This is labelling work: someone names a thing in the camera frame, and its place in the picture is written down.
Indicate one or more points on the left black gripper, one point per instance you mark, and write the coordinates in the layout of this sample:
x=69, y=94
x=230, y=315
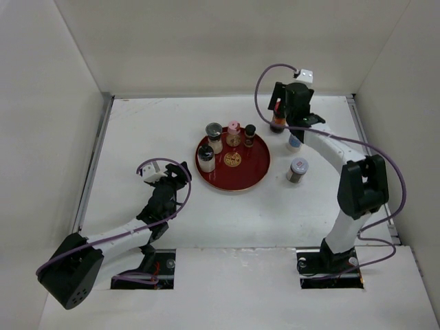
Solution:
x=180, y=178

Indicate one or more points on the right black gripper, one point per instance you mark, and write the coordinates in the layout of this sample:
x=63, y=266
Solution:
x=279, y=91

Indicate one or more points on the black knob cap salt bottle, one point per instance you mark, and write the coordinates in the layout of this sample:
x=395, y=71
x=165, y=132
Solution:
x=206, y=158

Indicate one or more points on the red lid chili sauce jar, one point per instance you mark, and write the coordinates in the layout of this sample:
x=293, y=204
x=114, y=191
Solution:
x=278, y=120

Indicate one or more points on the clear cap salt grinder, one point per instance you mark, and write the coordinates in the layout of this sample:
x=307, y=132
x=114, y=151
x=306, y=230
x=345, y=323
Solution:
x=214, y=134

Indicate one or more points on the small black cap spice bottle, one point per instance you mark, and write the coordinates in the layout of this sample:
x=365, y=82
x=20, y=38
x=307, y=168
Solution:
x=250, y=131

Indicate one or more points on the pink lid spice jar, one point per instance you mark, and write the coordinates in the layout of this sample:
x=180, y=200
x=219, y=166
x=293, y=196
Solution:
x=233, y=137

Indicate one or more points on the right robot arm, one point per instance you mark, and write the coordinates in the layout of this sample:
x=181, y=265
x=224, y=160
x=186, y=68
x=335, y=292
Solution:
x=363, y=186

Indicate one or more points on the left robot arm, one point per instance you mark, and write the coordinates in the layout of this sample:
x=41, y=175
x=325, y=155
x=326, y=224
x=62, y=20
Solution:
x=73, y=270

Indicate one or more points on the red round tray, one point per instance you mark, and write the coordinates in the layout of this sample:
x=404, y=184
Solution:
x=238, y=168

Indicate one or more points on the tall silver lid jar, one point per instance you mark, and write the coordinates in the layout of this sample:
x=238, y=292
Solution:
x=293, y=144

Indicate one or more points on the white blue lid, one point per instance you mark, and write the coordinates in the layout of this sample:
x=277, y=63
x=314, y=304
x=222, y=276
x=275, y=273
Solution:
x=297, y=169

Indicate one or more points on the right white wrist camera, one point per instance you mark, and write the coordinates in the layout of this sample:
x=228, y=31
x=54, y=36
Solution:
x=305, y=76

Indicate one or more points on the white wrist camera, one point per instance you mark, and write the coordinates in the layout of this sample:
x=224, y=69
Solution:
x=150, y=172
x=305, y=76

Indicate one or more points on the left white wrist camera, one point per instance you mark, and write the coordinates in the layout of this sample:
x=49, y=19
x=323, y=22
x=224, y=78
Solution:
x=150, y=172

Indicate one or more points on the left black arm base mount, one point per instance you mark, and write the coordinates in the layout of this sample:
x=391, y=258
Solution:
x=156, y=271

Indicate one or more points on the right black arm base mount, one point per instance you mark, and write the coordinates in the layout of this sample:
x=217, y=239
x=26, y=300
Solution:
x=322, y=269

